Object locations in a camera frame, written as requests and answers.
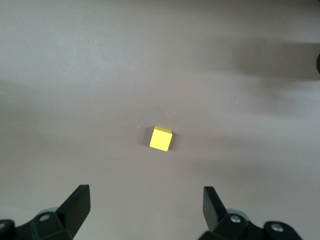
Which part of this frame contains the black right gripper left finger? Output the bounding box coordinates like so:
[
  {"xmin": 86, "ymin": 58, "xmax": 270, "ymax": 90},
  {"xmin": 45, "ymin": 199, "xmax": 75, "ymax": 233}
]
[{"xmin": 14, "ymin": 184, "xmax": 91, "ymax": 240}]

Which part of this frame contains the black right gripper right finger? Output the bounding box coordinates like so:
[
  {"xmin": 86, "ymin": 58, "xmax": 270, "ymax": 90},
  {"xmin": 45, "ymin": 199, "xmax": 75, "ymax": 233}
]
[{"xmin": 197, "ymin": 186, "xmax": 266, "ymax": 240}]

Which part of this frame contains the yellow cube block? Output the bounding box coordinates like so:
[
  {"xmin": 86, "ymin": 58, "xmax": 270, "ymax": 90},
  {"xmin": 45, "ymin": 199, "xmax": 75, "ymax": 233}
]
[{"xmin": 149, "ymin": 125, "xmax": 174, "ymax": 152}]

